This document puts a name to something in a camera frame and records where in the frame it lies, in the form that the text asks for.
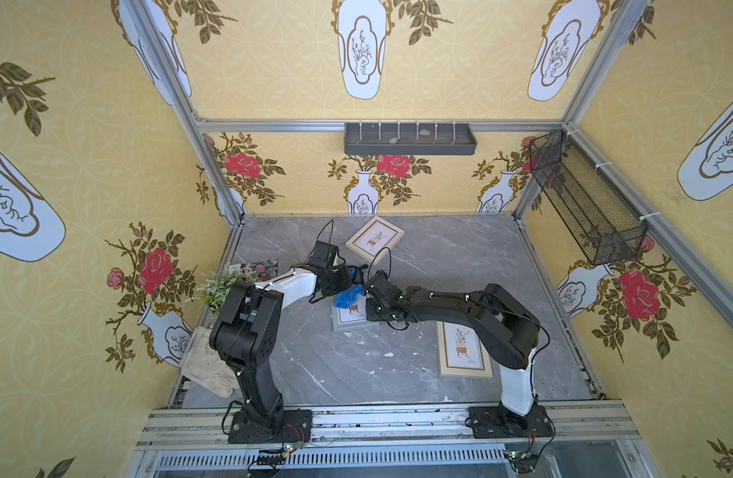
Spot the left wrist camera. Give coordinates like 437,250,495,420
306,240,338,269

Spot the potted green plant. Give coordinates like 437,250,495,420
194,266,258,316

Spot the grey wall shelf tray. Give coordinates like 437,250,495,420
344,121,478,157

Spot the beige work glove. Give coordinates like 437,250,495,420
180,327,239,398

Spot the black wire mesh basket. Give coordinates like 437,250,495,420
526,131,648,265

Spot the grey-green picture frame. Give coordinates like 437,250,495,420
332,296,379,332

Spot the blue microfiber cloth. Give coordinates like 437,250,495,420
334,266,366,309

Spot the beige picture frame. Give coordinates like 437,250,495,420
437,322,493,378
346,216,405,261

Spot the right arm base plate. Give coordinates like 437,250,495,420
465,404,555,439

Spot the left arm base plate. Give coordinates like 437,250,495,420
228,409,313,444

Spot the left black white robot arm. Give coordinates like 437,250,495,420
209,264,364,435

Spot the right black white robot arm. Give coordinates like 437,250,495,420
366,281,543,436

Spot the floral patterned box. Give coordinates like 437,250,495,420
228,260,279,283

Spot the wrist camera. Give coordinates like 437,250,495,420
366,270,402,303
306,240,338,269

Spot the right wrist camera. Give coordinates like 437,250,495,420
366,270,402,303

